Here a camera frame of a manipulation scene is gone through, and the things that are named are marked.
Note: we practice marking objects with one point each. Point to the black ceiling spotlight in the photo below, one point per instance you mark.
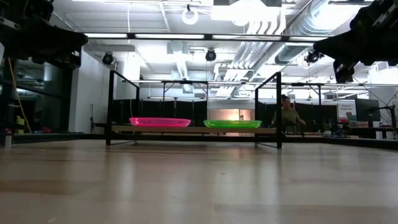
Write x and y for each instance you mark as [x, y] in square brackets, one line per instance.
[312, 57]
[210, 55]
[107, 58]

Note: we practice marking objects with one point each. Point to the white poster sign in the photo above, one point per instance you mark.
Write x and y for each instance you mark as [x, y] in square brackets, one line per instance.
[346, 109]

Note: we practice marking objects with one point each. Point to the yellow background item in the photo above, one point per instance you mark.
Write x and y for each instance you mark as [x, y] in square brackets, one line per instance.
[20, 122]

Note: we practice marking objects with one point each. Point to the black metal wooden board shelf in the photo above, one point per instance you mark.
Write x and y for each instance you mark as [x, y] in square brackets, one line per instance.
[199, 130]

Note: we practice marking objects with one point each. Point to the black aluminium rig frame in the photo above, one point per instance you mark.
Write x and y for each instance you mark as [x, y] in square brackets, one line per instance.
[342, 142]

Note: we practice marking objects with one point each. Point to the black computer monitor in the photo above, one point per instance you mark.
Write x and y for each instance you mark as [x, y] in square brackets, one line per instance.
[367, 109]

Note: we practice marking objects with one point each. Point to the overhead LED light bar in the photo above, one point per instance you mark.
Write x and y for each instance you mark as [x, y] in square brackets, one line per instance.
[168, 36]

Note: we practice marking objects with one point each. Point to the black background rig frame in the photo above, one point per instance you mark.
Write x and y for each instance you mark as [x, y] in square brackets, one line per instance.
[186, 82]

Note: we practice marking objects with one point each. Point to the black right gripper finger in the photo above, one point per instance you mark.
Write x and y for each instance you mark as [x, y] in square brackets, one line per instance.
[343, 71]
[357, 46]

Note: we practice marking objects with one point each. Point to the person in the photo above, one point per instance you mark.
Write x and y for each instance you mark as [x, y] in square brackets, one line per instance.
[289, 115]

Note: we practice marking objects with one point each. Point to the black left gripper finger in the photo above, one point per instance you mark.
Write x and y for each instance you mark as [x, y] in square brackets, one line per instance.
[53, 42]
[73, 59]

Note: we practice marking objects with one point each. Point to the silver ventilation duct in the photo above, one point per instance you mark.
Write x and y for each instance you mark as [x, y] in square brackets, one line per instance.
[311, 18]

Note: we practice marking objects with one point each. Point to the black room divider panels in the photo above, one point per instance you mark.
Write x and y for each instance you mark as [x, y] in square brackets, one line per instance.
[155, 109]
[326, 115]

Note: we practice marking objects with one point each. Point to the small white container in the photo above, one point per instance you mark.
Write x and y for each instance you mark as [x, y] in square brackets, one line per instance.
[8, 140]

